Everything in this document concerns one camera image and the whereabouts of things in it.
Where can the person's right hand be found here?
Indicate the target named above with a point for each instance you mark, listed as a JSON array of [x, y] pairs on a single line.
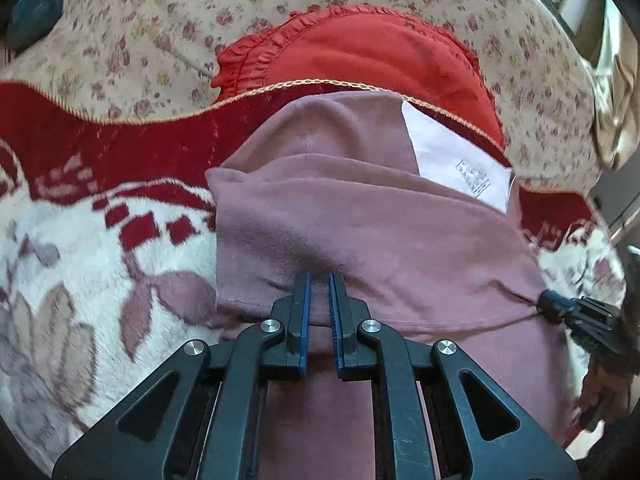
[[606, 396]]

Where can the beige curtain cloth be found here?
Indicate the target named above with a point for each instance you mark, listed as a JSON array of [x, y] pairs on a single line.
[[615, 79]]

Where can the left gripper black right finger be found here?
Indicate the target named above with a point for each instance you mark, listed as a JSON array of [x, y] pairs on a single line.
[[436, 413]]

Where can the red frilled pillow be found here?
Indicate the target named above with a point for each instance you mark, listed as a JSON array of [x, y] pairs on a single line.
[[365, 44]]

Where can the beige floral bed sheet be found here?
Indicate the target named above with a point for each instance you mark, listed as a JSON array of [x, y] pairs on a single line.
[[155, 58]]

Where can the red and white floral blanket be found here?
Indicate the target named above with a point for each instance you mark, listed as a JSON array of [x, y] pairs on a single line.
[[107, 240]]

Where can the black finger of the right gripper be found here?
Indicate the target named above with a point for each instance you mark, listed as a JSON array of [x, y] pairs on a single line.
[[555, 307]]

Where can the mauve pink garment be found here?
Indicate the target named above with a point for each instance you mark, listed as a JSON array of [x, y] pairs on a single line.
[[421, 225]]

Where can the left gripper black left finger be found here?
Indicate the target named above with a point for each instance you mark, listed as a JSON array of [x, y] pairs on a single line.
[[197, 416]]

